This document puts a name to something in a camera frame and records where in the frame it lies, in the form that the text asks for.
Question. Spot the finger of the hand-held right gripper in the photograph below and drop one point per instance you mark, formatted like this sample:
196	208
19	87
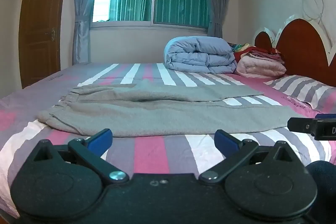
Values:
299	124

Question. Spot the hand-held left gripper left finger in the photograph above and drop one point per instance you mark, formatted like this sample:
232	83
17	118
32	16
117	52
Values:
101	138

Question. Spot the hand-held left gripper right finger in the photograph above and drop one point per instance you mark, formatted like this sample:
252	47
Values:
226	139

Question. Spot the grey pants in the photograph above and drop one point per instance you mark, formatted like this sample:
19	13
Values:
162	111

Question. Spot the striped pillow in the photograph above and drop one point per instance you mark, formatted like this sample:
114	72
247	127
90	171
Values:
304	90

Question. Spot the dark blue clothing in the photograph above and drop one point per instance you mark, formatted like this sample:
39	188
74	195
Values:
324	176

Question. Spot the striped bed sheet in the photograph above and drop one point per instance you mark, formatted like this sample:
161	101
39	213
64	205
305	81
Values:
157	153

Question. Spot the folded pink blanket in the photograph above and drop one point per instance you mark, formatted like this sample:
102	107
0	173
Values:
258	66

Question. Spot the red wooden headboard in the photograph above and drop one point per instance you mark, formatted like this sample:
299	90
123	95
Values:
304	45

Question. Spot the red folded cloth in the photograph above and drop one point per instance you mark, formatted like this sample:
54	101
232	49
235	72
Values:
262	53

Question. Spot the folded blue duvet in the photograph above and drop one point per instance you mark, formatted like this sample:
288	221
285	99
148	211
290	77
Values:
199	54

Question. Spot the colourful patterned cloth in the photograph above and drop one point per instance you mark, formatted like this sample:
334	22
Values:
240	47

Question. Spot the brown wooden door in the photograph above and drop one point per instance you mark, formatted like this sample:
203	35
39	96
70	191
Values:
42	24

